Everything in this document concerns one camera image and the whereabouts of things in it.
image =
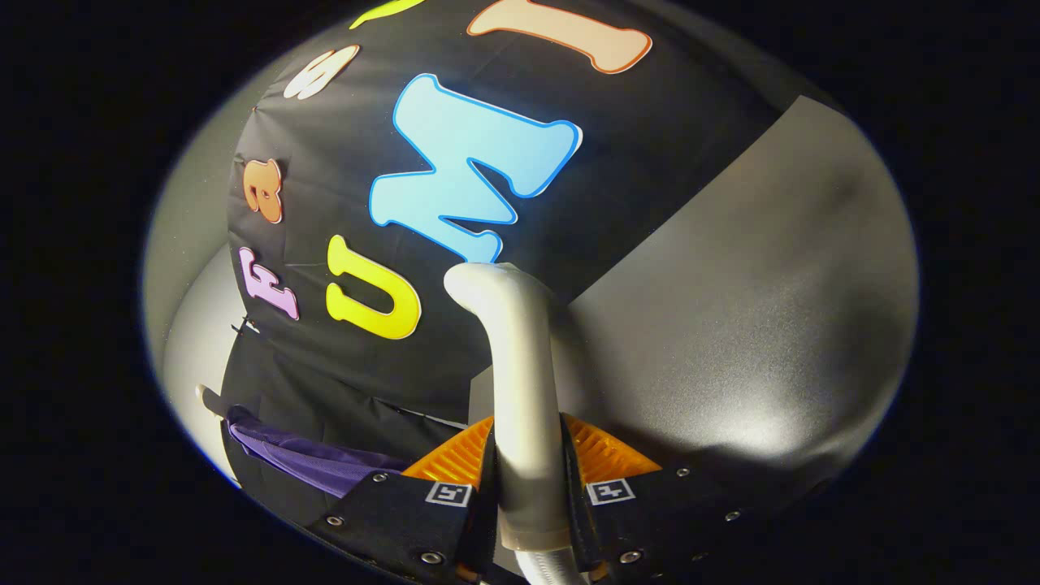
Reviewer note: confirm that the grey cabinet with dark top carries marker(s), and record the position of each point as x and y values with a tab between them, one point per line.
772	325

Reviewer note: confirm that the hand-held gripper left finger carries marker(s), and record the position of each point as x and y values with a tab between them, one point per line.
390	520

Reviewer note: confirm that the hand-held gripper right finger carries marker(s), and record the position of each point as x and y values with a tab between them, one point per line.
650	520

